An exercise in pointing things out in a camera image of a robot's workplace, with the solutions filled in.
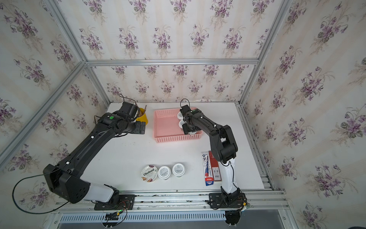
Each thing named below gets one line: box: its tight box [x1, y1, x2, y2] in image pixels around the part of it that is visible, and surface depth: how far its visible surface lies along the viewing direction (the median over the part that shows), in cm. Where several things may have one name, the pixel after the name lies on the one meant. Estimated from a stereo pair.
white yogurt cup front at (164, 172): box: [157, 166, 172, 180], surface depth 78 cm
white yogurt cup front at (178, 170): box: [172, 163, 186, 178], surface depth 80 cm
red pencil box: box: [208, 150, 222, 182], surface depth 84 cm
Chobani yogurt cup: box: [141, 164, 158, 183], surface depth 80 cm
